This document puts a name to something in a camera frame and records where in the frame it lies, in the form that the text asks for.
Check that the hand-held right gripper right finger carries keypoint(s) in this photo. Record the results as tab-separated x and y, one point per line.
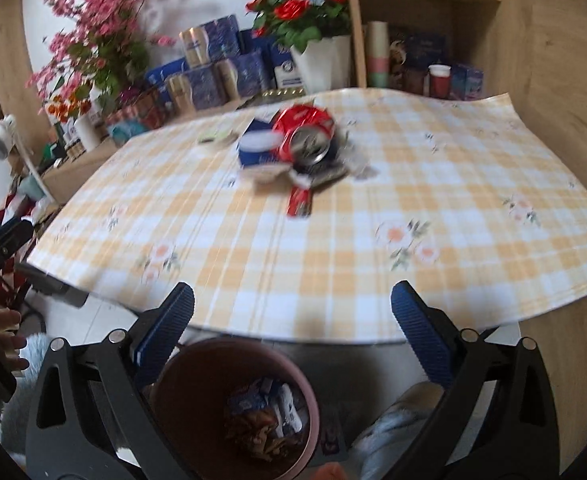
421	337

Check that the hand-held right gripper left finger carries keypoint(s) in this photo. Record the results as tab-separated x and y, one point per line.
166	332

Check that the brown plastic trash bin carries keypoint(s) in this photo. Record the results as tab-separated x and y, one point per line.
188	395

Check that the grey plastic bag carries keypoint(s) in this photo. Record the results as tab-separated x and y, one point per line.
251	397

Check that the brown floral paper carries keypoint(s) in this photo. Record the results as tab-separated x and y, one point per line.
253	432

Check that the white printed wrapper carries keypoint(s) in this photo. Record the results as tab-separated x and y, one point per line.
289	410

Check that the red cigarette pack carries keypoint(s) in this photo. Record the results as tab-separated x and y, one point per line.
301	201

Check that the clear plastic wrap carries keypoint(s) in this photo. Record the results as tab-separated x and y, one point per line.
356	160

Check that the dark foil wrapper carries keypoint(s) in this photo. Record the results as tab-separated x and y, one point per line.
323	174

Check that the blue cardboard box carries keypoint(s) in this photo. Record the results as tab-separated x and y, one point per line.
256	152

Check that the crushed red can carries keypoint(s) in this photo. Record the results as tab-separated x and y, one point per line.
303	127

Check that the person's left hand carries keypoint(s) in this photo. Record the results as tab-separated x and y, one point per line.
13	342

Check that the person's right hand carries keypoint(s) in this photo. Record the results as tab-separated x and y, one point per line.
332	472

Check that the red white checked blanket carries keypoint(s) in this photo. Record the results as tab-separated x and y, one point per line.
15	205

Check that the row of small brown vials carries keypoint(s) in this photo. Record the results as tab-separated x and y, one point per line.
75	149

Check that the tall white ribbed vase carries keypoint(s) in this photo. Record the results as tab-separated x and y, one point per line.
85	132

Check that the yellow checked floral tablecloth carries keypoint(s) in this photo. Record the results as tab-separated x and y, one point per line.
323	250

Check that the orange artificial flowers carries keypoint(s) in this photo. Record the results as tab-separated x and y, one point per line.
68	106

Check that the pink teal decorated basket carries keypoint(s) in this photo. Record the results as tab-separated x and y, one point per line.
136	117

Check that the purple flower plant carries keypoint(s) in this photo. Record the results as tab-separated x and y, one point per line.
131	95

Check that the green tape roll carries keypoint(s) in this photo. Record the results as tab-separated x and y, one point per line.
218	137

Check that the pink blossom flower arrangement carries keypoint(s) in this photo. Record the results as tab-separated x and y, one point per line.
93	30

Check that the long dark blue carton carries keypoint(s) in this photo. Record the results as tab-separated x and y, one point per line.
166	74

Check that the blue silver gift box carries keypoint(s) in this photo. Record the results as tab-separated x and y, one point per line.
246	75
211	40
196	90

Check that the red cup with white lid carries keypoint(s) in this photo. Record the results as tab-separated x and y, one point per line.
438	82

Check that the small blue box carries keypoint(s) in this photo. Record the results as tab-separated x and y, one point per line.
467	82

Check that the gold patterned flat box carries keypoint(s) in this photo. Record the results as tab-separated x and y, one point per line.
278	94

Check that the stack of pastel cups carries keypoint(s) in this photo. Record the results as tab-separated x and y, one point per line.
377	55

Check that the dark blue printed box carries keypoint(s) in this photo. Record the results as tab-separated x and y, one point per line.
426	50

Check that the white square vase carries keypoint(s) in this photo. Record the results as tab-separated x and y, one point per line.
323	65

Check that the blue white milk carton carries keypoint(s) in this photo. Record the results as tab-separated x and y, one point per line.
288	70

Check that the small dark blue carton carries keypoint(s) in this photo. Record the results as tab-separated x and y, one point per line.
256	42

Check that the red rose bouquet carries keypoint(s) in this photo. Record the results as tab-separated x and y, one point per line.
293	10

